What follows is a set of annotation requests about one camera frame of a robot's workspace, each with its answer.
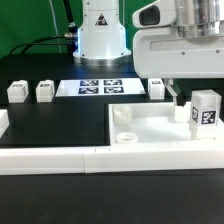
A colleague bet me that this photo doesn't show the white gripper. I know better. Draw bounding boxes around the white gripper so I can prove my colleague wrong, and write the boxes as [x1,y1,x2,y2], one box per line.
[133,27,224,106]

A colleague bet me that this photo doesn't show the white square table top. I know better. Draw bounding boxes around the white square table top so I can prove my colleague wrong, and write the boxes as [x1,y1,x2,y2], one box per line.
[107,101,224,148]

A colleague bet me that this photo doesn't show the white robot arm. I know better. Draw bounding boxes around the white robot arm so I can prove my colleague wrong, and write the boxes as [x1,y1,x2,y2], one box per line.
[73,0,224,99]

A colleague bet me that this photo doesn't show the white sheet with tags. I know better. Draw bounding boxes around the white sheet with tags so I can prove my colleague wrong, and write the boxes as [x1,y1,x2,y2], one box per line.
[56,78,145,97]

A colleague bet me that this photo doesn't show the white U-shaped fence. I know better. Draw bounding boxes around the white U-shaped fence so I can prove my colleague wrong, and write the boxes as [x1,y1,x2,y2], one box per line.
[0,109,224,176]

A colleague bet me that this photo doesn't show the black cables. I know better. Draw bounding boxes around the black cables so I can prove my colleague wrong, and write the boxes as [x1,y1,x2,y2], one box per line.
[8,0,79,56]

